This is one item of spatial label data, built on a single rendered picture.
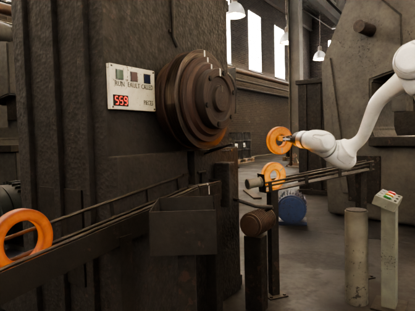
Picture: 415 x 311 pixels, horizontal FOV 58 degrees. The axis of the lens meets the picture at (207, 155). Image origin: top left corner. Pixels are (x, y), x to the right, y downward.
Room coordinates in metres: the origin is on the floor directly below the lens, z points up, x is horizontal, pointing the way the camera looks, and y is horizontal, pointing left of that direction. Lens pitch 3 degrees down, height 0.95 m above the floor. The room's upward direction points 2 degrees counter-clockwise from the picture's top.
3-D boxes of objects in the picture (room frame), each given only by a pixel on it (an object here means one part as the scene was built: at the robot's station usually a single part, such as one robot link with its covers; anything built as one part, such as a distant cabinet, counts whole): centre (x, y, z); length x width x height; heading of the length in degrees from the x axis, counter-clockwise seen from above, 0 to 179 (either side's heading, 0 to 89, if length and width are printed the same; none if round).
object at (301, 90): (5.69, -1.87, 0.88); 1.71 x 0.92 x 1.76; 146
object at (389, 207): (1.96, -0.96, 0.31); 0.24 x 0.16 x 0.62; 146
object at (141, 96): (1.58, 0.31, 1.15); 0.26 x 0.02 x 0.18; 146
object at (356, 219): (2.01, -0.81, 0.26); 0.12 x 0.12 x 0.52
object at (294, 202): (3.90, -0.88, 0.17); 0.57 x 0.31 x 0.34; 166
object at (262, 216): (2.00, -0.27, 0.27); 0.22 x 0.13 x 0.53; 146
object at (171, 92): (1.80, 0.03, 1.11); 0.47 x 0.06 x 0.47; 146
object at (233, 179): (2.00, -0.09, 0.68); 0.11 x 0.08 x 0.24; 56
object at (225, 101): (1.75, -0.05, 1.11); 0.28 x 0.06 x 0.28; 146
